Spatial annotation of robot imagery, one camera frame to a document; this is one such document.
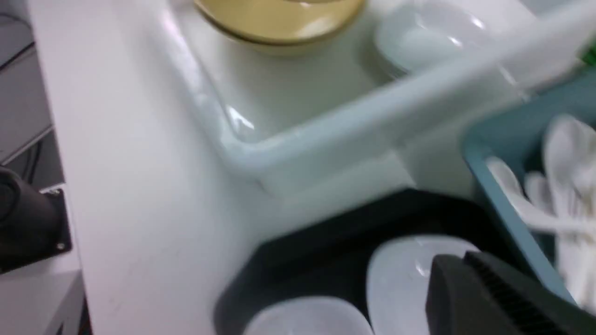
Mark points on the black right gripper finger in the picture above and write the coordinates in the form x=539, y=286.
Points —
x=478, y=294

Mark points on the white square dish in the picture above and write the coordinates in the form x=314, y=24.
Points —
x=397, y=281
x=309, y=315

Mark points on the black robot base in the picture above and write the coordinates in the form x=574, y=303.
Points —
x=34, y=224

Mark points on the yellow bowl in tub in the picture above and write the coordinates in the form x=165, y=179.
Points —
x=281, y=27

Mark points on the pile of white spoons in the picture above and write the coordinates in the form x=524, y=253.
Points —
x=561, y=201

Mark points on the black serving tray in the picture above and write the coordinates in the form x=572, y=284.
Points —
x=332, y=256

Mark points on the teal plastic bin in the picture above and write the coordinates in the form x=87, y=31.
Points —
x=535, y=163

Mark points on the large white plastic tub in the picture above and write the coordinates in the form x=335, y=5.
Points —
x=289, y=121

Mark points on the stack of white dishes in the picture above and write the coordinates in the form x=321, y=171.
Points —
x=419, y=34

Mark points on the green cloth backdrop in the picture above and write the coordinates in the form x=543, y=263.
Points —
x=587, y=54

